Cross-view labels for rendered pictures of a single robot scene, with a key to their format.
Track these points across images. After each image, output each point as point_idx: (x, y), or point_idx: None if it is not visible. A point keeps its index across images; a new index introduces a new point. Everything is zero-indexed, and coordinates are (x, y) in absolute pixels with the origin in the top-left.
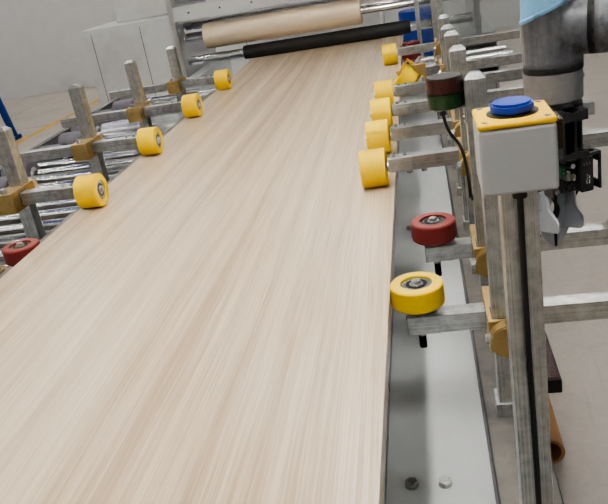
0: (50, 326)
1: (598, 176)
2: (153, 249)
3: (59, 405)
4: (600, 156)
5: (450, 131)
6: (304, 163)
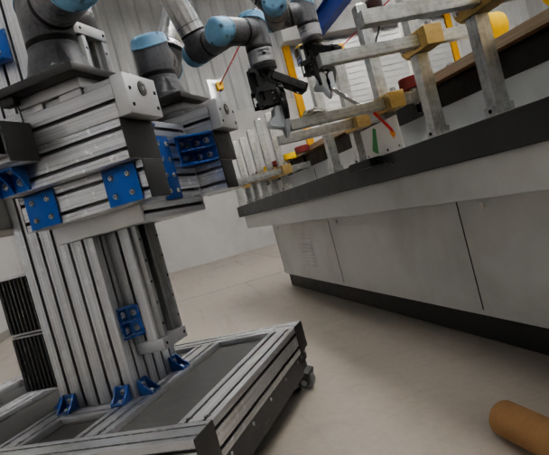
0: None
1: (303, 72)
2: None
3: None
4: (301, 65)
5: (377, 31)
6: None
